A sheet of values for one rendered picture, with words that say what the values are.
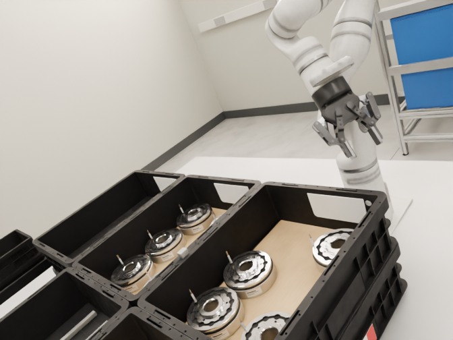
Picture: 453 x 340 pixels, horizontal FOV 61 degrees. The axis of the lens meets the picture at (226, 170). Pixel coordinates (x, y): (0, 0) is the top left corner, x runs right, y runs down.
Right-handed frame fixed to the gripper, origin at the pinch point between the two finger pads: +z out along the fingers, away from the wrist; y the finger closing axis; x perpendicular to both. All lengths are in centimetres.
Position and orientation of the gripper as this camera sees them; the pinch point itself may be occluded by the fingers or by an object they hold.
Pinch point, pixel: (363, 144)
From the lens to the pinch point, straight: 82.9
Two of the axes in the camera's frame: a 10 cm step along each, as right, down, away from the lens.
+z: 4.8, 8.6, -1.4
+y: -8.7, 4.9, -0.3
